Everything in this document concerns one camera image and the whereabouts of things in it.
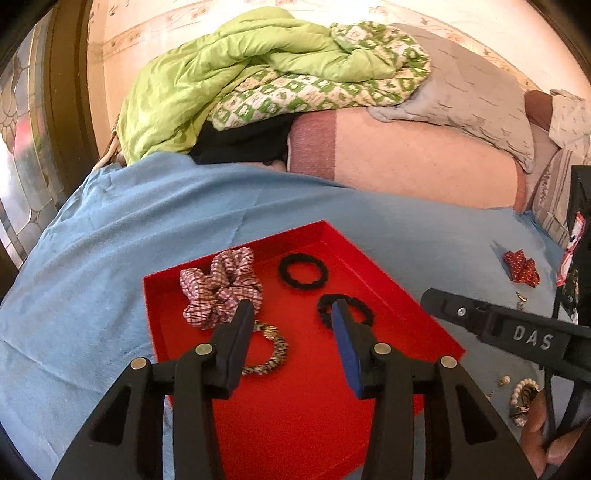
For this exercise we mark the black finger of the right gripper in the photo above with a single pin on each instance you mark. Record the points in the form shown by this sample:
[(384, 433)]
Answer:
[(475, 316)]

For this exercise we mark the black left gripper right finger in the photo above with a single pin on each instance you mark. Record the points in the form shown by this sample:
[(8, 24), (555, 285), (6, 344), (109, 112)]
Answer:
[(430, 419)]

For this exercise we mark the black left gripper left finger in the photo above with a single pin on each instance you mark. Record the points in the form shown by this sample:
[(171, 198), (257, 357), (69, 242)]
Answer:
[(122, 437)]

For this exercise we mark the red plaid scrunchie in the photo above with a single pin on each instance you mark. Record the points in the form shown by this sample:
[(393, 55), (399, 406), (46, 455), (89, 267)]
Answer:
[(213, 297)]

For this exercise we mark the small silver key charm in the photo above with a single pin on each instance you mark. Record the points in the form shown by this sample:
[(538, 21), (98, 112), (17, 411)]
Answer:
[(522, 301)]

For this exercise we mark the red polka dot bow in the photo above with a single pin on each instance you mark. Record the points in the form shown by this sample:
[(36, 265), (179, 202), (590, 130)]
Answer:
[(522, 270)]

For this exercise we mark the striped floral pillow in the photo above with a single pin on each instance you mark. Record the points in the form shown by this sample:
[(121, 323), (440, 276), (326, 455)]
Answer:
[(551, 198)]

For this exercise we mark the blue bed blanket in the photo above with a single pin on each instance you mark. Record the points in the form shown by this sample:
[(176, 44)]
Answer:
[(75, 317)]

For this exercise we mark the red tray box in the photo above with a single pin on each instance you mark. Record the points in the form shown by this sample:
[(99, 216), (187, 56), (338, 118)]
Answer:
[(302, 421)]

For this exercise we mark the white patterned cloth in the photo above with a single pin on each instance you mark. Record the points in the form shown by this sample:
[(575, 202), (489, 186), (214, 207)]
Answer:
[(570, 125)]

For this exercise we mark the pink bolster cushion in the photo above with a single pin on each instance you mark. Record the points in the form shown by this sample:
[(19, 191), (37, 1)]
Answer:
[(406, 158)]

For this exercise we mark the grey pillow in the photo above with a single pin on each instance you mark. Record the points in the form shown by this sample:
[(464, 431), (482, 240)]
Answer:
[(466, 91)]

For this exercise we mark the black garment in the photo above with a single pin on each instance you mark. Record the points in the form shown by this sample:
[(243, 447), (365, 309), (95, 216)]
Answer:
[(260, 142)]

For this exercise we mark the wooden door with glass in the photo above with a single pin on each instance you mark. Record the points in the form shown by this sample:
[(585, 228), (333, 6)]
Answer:
[(48, 141)]

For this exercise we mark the green quilted comforter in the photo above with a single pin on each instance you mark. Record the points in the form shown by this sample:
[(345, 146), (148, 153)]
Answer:
[(263, 64)]

